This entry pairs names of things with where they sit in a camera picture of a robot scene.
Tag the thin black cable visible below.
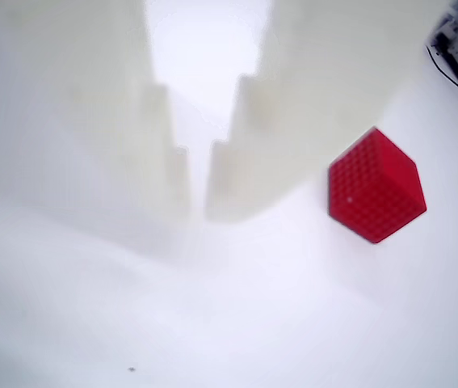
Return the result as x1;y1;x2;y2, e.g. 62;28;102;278
426;44;458;143

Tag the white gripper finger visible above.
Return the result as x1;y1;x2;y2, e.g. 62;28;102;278
206;0;452;221
0;0;192;259

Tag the red perforated cube block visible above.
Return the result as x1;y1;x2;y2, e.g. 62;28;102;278
327;125;428;245

